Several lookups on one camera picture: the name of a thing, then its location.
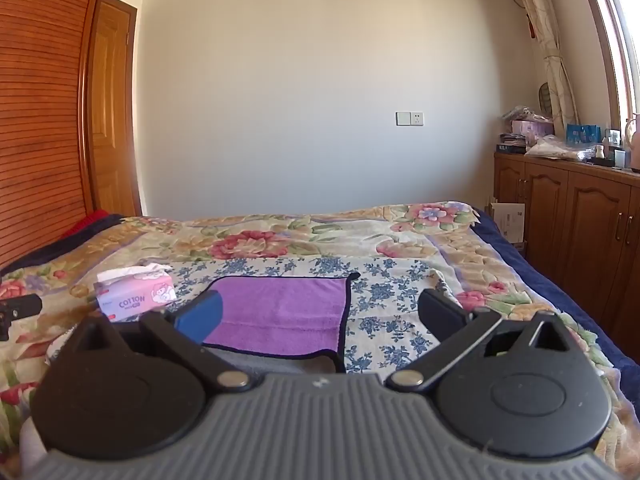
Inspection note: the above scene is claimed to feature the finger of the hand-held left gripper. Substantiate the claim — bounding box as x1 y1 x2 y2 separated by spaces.
0 293 43 342

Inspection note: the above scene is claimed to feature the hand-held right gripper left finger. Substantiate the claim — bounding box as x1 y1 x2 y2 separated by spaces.
74 290 254 393

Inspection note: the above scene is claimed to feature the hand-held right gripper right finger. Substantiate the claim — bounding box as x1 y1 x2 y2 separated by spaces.
384 289 572 393

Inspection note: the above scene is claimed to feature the purple towel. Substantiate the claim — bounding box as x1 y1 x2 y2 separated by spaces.
202 271 362 361

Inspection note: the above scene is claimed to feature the grey towel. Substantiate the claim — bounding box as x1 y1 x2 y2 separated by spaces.
215 345 347 377

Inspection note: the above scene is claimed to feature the purple tissue pack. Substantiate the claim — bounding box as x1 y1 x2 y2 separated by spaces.
93 262 179 322

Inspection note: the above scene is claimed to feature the navy blue bed sheet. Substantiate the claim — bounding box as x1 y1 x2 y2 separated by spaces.
470 206 640 378

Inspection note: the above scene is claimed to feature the red cloth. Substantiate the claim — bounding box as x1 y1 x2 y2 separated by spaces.
59 208 112 242

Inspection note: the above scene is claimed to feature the white cardboard box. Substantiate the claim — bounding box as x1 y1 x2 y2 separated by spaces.
487 200 527 247

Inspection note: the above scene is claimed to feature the floral blanket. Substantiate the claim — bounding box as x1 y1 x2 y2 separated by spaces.
0 201 640 480

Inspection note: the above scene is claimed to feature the wooden cabinet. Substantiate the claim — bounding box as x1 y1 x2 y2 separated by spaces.
492 150 640 367

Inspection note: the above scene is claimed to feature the stack of dark books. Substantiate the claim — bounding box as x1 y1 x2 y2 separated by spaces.
495 132 529 155

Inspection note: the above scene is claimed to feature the wooden louvered wardrobe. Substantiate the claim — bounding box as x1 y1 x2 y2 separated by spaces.
0 0 114 271

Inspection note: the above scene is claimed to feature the clear plastic bag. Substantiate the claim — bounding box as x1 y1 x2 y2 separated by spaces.
525 134 597 162

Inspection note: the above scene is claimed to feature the pink tissue box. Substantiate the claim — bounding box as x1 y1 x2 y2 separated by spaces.
510 118 555 139

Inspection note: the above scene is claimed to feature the wooden door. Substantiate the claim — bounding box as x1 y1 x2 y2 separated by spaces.
87 0 144 218

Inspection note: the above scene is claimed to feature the blue box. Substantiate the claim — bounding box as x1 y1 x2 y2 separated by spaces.
565 123 603 145

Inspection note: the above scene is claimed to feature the dark hand fan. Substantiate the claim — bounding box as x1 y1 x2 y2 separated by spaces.
535 82 559 117

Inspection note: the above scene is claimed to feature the patterned beige curtain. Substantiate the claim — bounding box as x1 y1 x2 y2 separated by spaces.
504 0 581 133

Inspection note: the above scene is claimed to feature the wooden window frame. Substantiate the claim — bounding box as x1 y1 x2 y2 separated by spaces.
574 0 640 133

